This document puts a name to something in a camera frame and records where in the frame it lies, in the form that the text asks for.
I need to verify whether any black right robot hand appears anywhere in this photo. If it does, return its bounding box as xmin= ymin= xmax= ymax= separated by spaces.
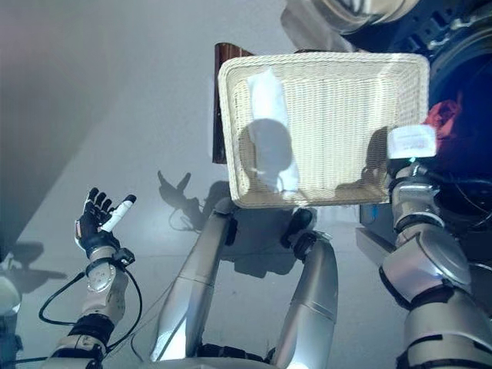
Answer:
xmin=386 ymin=123 xmax=439 ymax=165

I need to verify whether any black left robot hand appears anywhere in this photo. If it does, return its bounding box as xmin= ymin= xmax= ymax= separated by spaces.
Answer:
xmin=74 ymin=187 xmax=138 ymax=261

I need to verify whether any red garment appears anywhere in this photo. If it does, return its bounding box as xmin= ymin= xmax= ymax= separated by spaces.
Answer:
xmin=424 ymin=98 xmax=464 ymax=141

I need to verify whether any white garment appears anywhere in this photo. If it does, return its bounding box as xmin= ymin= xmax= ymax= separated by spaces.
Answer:
xmin=245 ymin=68 xmax=301 ymax=195

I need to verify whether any grey front-load washing machine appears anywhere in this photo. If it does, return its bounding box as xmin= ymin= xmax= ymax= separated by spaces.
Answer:
xmin=359 ymin=0 xmax=492 ymax=271

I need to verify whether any white wicker basket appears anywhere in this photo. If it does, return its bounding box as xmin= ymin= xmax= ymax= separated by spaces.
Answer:
xmin=217 ymin=52 xmax=431 ymax=210

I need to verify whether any white rounded object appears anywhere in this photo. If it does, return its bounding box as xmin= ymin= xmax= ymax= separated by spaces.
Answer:
xmin=0 ymin=276 xmax=22 ymax=321

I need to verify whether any round glass washer door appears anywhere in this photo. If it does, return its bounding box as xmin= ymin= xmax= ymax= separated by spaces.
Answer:
xmin=280 ymin=0 xmax=436 ymax=54

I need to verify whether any brown wooden stool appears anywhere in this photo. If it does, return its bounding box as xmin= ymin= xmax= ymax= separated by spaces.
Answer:
xmin=210 ymin=42 xmax=327 ymax=166

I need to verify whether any grey robot torso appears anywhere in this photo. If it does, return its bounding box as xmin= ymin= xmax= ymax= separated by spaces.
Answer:
xmin=141 ymin=355 xmax=293 ymax=369

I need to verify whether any silver right robot leg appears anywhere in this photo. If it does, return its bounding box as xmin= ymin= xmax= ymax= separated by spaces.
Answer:
xmin=268 ymin=207 xmax=340 ymax=364

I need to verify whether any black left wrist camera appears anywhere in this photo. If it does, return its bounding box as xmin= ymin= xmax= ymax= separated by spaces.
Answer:
xmin=113 ymin=248 xmax=137 ymax=268

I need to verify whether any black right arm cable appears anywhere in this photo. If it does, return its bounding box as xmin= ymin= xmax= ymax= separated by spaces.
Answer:
xmin=437 ymin=172 xmax=492 ymax=232

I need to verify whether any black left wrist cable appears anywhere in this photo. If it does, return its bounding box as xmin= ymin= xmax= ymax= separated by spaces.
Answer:
xmin=38 ymin=264 xmax=144 ymax=355

